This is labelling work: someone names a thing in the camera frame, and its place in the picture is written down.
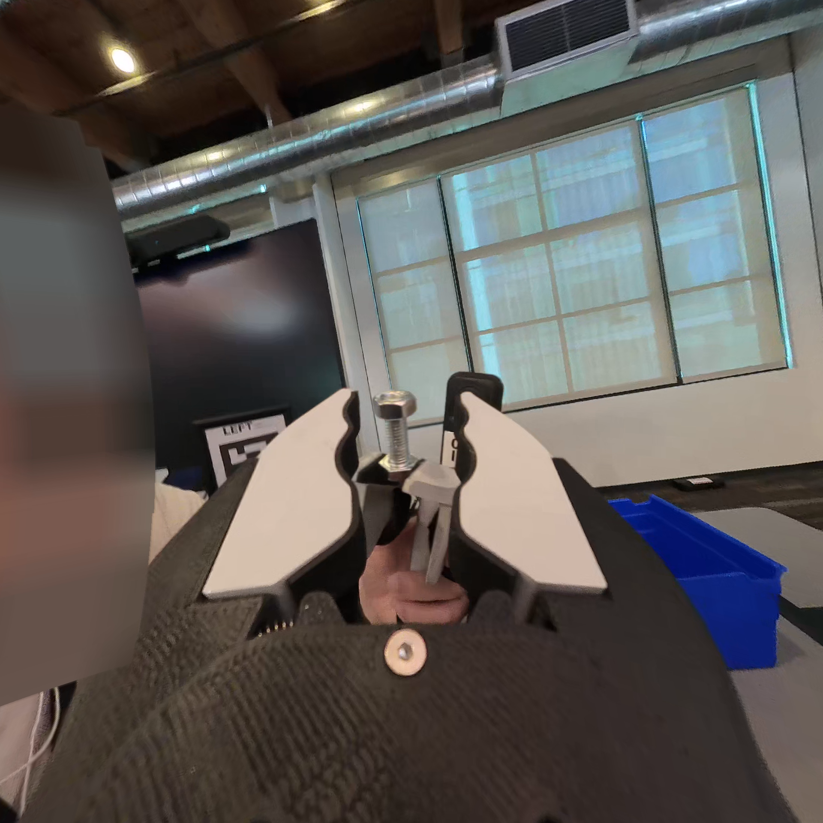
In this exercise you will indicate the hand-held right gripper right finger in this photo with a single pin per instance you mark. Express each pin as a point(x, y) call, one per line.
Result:
point(533, 514)

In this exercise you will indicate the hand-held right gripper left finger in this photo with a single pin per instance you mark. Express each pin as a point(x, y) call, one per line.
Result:
point(289, 514)

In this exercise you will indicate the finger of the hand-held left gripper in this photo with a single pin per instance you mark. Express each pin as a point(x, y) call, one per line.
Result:
point(379, 488)
point(432, 488)

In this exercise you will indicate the silver bolt with nut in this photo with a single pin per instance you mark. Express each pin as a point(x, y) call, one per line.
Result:
point(395, 437)

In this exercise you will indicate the blue plastic bin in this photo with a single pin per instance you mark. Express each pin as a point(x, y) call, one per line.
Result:
point(720, 578)

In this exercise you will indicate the person's left hand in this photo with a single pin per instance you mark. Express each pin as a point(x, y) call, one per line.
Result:
point(411, 598)

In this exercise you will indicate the black framed floor sign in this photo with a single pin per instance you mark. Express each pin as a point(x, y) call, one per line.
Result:
point(238, 443)

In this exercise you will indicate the white framed glass window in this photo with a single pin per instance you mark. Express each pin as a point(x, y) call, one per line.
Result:
point(578, 257)

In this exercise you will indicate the small black floor box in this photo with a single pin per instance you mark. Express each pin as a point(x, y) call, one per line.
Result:
point(697, 483)

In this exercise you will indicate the black video bar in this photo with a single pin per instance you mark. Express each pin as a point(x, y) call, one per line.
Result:
point(180, 239)

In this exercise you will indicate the white air vent unit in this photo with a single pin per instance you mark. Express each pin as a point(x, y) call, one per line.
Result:
point(566, 45)

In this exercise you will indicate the round ceiling light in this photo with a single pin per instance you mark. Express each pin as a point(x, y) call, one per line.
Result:
point(122, 60)

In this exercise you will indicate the dark wall screen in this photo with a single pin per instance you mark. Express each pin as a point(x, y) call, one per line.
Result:
point(238, 360)

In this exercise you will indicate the silver ventilation duct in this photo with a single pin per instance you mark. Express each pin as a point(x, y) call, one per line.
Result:
point(321, 138)

